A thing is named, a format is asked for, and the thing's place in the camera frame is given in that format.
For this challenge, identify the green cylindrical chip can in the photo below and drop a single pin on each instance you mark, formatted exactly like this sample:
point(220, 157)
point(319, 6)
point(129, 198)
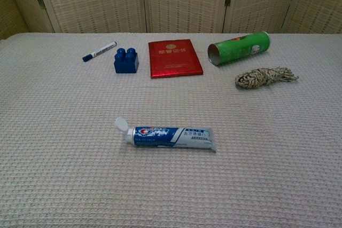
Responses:
point(240, 49)

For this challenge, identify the blue white marker pen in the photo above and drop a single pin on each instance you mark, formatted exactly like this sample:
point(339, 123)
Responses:
point(100, 51)

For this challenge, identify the blue white toothpaste tube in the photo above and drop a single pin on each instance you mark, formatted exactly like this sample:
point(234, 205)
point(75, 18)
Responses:
point(160, 137)

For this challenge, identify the blue plastic building block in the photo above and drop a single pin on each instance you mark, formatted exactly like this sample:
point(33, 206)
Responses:
point(127, 63)

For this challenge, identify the red certificate booklet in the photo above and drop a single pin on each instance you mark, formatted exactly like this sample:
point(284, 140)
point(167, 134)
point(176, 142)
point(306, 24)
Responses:
point(173, 59)

